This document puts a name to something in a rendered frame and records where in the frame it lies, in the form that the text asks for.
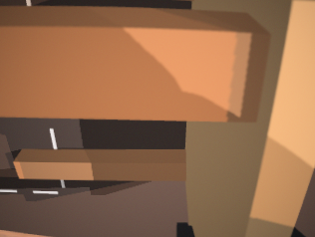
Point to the dark brown floor mat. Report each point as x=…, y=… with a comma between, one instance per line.
x=91, y=208

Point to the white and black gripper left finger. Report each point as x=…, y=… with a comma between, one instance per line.
x=184, y=230

